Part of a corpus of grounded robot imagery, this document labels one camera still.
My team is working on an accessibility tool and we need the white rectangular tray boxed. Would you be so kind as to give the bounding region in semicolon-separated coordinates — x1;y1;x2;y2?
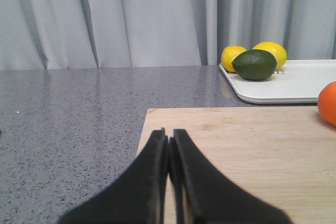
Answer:
219;59;335;104

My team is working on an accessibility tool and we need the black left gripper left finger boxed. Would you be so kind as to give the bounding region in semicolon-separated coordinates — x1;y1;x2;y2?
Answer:
58;129;168;223

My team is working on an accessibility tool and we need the yellow lemon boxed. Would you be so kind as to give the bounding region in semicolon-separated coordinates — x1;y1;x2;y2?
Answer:
253;41;288;70
221;46;247;72

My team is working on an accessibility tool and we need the yellow lemon left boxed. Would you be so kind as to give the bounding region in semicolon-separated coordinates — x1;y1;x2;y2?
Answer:
221;46;247;72

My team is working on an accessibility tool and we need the wooden cutting board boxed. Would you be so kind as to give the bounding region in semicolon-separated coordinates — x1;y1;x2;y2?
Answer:
139;106;335;223

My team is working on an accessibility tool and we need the green lime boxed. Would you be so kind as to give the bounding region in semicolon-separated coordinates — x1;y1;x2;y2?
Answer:
232;49;277;81

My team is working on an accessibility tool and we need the orange fruit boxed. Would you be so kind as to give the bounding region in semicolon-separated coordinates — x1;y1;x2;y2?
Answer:
317;82;336;127

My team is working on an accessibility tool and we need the yellow lemon right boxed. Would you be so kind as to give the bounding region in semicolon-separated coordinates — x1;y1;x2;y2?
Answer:
253;41;288;70

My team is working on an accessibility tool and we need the grey curtain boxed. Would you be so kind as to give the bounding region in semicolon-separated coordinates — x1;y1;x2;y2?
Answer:
1;0;335;70

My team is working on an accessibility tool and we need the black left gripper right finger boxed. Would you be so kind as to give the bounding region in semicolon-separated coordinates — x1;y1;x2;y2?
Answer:
169;129;292;223

